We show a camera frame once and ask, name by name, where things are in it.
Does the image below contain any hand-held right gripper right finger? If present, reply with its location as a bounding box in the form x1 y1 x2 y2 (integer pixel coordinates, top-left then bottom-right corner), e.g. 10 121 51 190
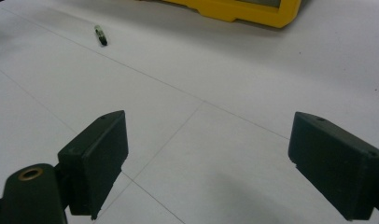
288 111 379 221

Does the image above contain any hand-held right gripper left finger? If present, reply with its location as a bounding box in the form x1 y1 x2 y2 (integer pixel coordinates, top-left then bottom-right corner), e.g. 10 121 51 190
57 109 130 221

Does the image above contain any small dark screwdriver bit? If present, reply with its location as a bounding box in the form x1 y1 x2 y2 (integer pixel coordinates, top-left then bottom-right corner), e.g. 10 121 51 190
93 24 108 47

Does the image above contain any yellow plastic case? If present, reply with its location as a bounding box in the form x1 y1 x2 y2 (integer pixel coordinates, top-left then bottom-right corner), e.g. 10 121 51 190
161 0 303 29

